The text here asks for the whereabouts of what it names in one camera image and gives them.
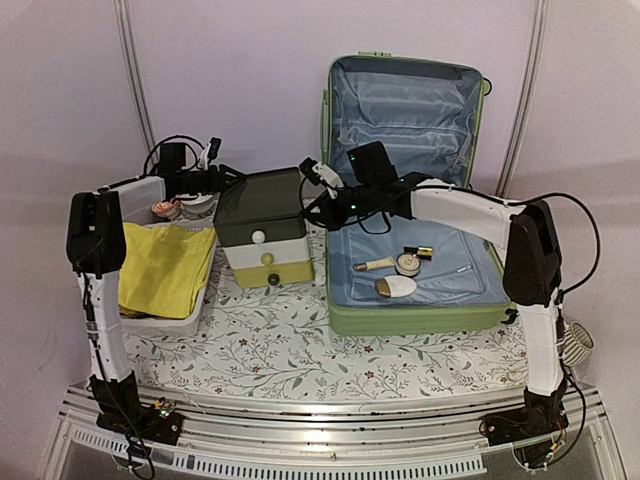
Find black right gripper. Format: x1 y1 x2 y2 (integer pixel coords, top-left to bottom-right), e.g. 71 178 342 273
299 182 375 233

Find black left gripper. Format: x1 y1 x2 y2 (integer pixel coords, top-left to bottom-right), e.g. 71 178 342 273
182 167 250 199

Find drawer cabinet with dark top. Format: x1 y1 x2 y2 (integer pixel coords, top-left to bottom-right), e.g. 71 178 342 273
214 168 315 289

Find white plastic mesh basket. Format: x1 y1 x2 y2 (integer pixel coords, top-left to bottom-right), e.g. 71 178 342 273
118 221 216 336

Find plain yellow garment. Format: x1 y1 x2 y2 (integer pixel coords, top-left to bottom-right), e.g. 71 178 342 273
118 223 216 320

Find green hard-shell suitcase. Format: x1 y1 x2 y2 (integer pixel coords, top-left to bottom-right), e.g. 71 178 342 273
304 55 513 337

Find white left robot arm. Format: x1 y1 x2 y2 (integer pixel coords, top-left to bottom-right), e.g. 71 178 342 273
66 137 244 446

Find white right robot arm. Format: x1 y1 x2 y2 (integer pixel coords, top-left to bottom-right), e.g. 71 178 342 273
299 142 569 446

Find small white bowl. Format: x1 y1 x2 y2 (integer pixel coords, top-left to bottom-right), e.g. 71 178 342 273
180 194 216 218

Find red patterned small bowl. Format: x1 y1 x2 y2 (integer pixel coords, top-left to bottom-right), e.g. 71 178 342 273
151 198 182 221

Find slim gold cosmetic pencil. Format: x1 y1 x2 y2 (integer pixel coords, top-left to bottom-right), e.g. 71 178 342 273
353 257 395 272

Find round cream compact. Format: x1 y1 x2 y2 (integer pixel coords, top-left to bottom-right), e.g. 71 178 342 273
395 253 422 278

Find beige oval compact case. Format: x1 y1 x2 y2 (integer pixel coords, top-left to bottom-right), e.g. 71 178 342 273
374 275 417 298

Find black gold lipstick tube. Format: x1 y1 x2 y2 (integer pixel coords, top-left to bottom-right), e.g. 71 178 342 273
403 246 433 261

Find floral white tablecloth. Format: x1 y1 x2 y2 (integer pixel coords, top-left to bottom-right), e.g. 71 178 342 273
95 197 561 404

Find aluminium front rail frame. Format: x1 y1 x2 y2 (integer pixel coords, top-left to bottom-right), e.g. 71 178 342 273
39 383 629 479

